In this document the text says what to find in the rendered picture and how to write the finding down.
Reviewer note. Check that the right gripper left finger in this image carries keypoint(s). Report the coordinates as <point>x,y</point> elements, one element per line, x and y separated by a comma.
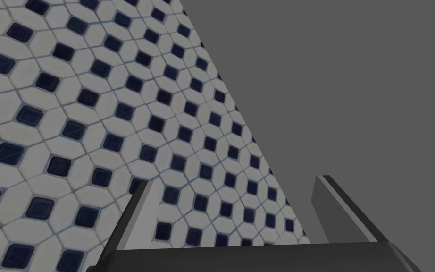
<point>139,219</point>

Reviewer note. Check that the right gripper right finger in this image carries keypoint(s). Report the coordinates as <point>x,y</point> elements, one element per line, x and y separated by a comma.
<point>342,215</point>

